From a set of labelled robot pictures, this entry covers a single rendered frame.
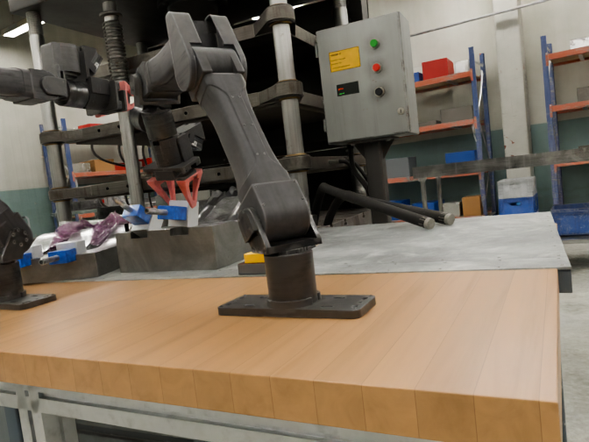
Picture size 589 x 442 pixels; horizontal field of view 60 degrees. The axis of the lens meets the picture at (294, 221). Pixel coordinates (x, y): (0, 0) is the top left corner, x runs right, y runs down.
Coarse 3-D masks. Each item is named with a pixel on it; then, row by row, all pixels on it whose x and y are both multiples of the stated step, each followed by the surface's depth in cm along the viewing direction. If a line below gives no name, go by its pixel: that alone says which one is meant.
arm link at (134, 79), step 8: (136, 80) 93; (136, 88) 93; (136, 96) 95; (136, 104) 104; (144, 104) 100; (152, 104) 101; (136, 112) 102; (136, 120) 102; (136, 128) 106; (144, 128) 101
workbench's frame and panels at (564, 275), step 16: (560, 272) 70; (560, 288) 70; (0, 416) 137; (16, 416) 132; (0, 432) 137; (16, 432) 133; (80, 432) 124; (96, 432) 123; (112, 432) 121; (128, 432) 119; (144, 432) 115
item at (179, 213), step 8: (160, 208) 102; (168, 208) 101; (176, 208) 101; (184, 208) 103; (160, 216) 102; (168, 216) 101; (176, 216) 101; (184, 216) 103; (192, 216) 105; (168, 224) 106; (176, 224) 105; (184, 224) 104; (192, 224) 105
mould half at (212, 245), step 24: (216, 216) 128; (120, 240) 112; (144, 240) 109; (168, 240) 106; (192, 240) 104; (216, 240) 103; (240, 240) 111; (120, 264) 113; (144, 264) 110; (168, 264) 107; (192, 264) 105; (216, 264) 102
